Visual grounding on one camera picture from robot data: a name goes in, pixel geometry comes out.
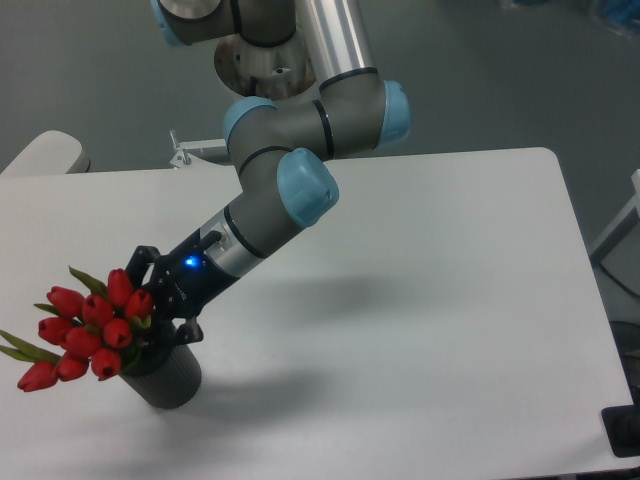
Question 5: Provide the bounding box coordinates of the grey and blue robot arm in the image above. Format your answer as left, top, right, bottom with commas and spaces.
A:
126, 1, 411, 348

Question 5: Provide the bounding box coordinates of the white furniture at right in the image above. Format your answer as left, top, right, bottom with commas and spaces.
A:
588, 170, 639, 266

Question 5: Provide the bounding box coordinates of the red tulip bouquet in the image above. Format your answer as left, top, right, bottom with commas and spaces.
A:
1, 267, 155, 393

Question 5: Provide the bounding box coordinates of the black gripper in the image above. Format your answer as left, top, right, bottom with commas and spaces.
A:
125, 230, 239, 349

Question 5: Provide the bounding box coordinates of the black device at table edge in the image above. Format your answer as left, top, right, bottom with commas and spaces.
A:
601, 405, 639, 458

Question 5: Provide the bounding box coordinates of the white metal mounting frame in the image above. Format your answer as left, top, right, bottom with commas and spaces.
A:
169, 130, 232, 169

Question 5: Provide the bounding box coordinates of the blue plastic bag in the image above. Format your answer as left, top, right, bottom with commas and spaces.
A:
589, 0, 639, 36

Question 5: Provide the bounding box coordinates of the dark grey ribbed vase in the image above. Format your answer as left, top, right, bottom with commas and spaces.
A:
119, 345, 202, 409

